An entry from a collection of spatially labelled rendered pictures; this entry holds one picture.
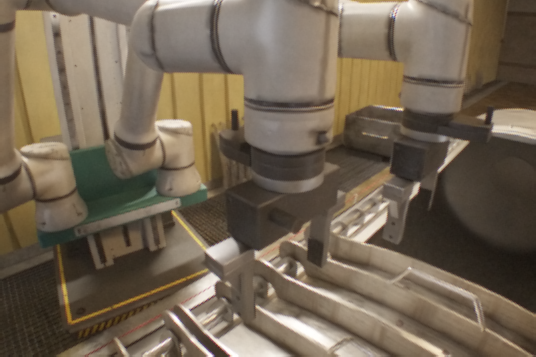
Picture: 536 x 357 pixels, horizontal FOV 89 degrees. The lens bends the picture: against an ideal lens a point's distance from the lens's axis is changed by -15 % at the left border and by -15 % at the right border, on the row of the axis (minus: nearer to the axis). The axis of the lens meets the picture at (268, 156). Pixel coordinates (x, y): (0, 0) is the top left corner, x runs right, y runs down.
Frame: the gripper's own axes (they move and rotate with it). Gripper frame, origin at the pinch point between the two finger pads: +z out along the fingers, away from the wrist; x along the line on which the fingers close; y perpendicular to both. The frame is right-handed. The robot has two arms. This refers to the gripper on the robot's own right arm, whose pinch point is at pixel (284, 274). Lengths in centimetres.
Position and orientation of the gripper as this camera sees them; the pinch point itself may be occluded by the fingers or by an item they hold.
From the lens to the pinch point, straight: 40.5
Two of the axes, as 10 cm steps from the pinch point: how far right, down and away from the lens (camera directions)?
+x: 7.1, -2.5, 6.6
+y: 7.1, 2.5, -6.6
